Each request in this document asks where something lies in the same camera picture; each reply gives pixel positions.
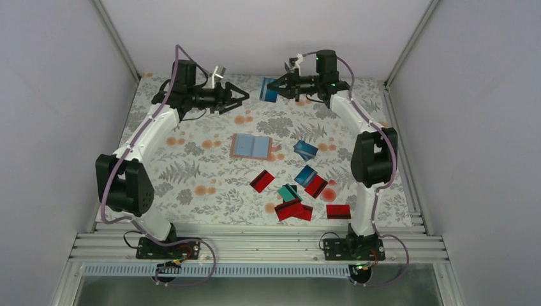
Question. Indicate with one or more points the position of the perforated grey cable tray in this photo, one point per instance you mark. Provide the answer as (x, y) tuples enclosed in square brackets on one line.
[(220, 270)]

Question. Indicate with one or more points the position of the aluminium rail frame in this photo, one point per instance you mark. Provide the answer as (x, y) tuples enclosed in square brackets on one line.
[(260, 244)]

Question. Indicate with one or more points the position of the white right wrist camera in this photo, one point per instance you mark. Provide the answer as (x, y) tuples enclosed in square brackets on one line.
[(293, 63)]

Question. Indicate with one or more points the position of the teal green card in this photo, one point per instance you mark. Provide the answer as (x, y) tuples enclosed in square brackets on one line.
[(289, 192)]

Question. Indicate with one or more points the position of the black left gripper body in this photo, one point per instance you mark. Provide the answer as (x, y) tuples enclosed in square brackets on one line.
[(214, 102)]

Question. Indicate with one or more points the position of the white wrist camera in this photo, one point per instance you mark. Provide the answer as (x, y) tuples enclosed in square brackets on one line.
[(293, 63), (217, 75)]

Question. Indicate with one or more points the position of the red card near wallet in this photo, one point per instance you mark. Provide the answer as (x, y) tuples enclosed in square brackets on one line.
[(261, 181)]

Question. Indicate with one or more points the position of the tan leather card holder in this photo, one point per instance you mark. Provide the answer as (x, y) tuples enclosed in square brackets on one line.
[(252, 147)]

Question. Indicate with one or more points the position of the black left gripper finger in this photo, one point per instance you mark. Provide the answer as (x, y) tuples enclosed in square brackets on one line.
[(234, 92), (233, 104)]

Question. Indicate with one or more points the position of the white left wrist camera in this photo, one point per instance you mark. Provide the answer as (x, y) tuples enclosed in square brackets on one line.
[(217, 75)]

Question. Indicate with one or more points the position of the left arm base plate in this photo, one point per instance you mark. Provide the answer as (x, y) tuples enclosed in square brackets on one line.
[(150, 250)]

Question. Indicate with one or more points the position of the red card bottom right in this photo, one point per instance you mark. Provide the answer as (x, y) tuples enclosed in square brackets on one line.
[(338, 212)]

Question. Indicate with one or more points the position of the red card centre upright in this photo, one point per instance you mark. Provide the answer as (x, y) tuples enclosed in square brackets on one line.
[(316, 186)]

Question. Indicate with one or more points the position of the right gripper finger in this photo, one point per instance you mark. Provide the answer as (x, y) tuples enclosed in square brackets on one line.
[(285, 92), (289, 79)]

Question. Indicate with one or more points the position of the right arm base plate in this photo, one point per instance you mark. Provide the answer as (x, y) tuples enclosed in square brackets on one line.
[(335, 249)]

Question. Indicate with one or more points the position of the light blue card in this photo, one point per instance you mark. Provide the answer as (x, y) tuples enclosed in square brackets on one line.
[(266, 94)]

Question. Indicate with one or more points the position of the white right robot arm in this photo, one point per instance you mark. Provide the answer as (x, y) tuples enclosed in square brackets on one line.
[(374, 155)]

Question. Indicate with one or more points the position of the red card lower centre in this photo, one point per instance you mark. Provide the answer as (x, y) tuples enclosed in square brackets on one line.
[(289, 209)]

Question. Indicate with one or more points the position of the floral patterned table mat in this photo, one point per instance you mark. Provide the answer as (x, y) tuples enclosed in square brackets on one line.
[(196, 181)]

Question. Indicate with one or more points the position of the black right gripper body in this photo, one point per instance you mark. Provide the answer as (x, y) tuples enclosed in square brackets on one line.
[(307, 86)]

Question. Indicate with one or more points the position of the blue card middle upright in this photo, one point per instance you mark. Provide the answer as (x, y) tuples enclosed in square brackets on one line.
[(305, 176)]

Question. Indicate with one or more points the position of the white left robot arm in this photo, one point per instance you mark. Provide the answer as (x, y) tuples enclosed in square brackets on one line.
[(125, 190)]

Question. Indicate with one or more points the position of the blue card upper pile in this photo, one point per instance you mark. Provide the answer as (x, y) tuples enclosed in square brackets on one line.
[(305, 150)]

